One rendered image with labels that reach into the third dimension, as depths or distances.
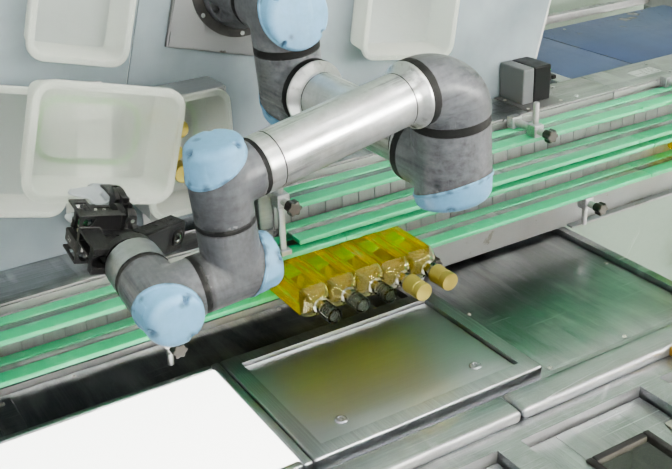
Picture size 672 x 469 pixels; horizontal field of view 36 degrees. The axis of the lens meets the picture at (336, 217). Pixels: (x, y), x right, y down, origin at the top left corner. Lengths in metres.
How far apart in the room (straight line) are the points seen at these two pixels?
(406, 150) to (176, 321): 0.46
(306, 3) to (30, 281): 0.67
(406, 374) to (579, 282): 0.54
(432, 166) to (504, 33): 0.91
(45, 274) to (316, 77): 0.59
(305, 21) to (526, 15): 0.76
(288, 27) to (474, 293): 0.75
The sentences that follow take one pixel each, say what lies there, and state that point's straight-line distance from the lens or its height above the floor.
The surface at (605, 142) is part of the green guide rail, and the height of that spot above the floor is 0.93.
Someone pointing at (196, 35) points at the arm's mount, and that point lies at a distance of 1.89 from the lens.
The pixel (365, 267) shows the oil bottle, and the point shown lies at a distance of 1.84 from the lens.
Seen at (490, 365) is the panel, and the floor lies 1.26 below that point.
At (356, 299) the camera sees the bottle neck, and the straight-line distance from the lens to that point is 1.77.
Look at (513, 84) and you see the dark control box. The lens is 2.29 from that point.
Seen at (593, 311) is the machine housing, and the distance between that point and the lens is 2.11.
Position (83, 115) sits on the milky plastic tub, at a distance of 1.52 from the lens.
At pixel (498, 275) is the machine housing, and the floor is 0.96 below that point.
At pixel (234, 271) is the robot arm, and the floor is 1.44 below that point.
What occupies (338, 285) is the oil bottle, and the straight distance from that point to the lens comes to 1.80.
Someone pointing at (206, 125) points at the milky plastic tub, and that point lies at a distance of 1.93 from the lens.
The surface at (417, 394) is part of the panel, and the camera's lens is 1.77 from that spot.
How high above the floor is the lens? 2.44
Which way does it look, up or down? 51 degrees down
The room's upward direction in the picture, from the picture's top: 123 degrees clockwise
